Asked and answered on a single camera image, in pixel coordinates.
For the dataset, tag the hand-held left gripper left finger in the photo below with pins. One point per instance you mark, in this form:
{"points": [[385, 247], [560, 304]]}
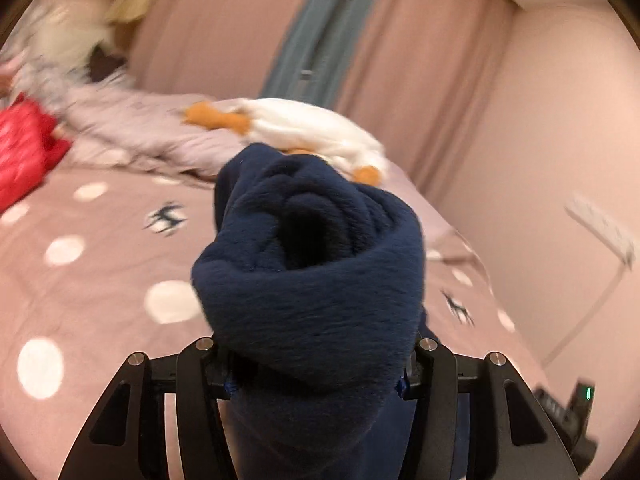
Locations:
{"points": [[200, 375]]}

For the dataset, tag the navy fleece garment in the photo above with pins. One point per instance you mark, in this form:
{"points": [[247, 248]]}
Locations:
{"points": [[310, 285]]}

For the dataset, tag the white fluffy cloth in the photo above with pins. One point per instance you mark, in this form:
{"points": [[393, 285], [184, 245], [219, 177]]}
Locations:
{"points": [[70, 37]]}

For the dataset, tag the pink curtain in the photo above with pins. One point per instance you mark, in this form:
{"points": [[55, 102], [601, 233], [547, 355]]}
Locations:
{"points": [[215, 25], [430, 60]]}

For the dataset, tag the red cloth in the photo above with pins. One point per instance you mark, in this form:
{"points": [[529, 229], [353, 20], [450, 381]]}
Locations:
{"points": [[25, 145]]}

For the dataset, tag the pink polka dot bed sheet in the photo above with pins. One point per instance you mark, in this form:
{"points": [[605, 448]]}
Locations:
{"points": [[100, 240]]}

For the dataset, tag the white power strip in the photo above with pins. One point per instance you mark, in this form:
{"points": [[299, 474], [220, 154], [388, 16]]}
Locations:
{"points": [[600, 227]]}

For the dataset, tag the window with blue frame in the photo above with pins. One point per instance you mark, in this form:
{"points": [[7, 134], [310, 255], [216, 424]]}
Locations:
{"points": [[320, 35]]}

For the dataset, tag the grey plaid cloth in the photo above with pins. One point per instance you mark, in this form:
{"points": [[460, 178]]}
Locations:
{"points": [[40, 77]]}

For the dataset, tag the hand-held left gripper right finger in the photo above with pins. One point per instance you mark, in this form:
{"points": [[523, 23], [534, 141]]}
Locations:
{"points": [[431, 375]]}

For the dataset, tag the lilac quilt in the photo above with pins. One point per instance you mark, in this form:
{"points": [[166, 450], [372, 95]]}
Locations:
{"points": [[140, 120]]}

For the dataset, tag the white duck plush toy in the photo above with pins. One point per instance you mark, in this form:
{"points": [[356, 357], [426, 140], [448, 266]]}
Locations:
{"points": [[310, 125]]}

